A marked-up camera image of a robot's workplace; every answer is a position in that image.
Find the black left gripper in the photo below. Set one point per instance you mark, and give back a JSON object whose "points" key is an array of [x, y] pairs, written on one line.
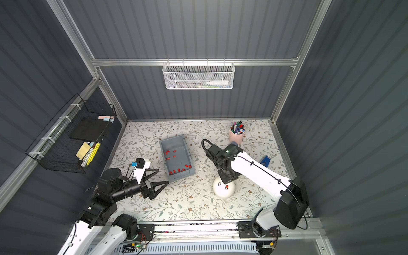
{"points": [[145, 186]]}

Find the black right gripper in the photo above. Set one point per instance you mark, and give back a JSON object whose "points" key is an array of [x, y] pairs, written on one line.
{"points": [[227, 178]]}

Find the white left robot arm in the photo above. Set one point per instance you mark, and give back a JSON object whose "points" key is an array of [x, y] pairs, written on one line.
{"points": [[112, 187]]}

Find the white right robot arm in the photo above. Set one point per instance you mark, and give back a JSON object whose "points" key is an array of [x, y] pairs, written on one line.
{"points": [[290, 196]]}

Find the white dome with screws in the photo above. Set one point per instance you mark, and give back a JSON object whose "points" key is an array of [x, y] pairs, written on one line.
{"points": [[220, 191]]}

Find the grey plastic parts bin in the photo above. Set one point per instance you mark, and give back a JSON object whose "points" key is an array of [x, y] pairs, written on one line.
{"points": [[177, 158]]}

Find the blue stapler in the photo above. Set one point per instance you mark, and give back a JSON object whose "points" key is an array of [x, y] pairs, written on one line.
{"points": [[265, 161]]}

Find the pink pen cup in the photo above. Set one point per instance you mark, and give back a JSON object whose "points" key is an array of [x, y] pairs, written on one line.
{"points": [[236, 133]]}

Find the yellow sticky note pad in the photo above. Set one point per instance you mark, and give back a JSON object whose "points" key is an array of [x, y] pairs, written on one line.
{"points": [[82, 152]]}

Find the black notebook in basket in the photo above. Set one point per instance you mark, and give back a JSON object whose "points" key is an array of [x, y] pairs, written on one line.
{"points": [[90, 130]]}

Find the white marker in basket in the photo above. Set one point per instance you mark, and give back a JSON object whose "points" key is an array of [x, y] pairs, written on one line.
{"points": [[218, 83]]}

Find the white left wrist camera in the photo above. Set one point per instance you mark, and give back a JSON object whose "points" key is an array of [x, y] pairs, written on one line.
{"points": [[139, 167]]}

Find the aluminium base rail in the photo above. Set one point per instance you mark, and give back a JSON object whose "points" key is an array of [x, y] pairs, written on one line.
{"points": [[227, 230]]}

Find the black wire wall basket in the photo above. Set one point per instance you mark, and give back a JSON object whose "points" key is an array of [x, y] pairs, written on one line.
{"points": [[73, 141]]}

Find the white wire mesh basket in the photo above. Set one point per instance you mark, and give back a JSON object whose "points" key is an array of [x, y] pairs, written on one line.
{"points": [[186, 76]]}

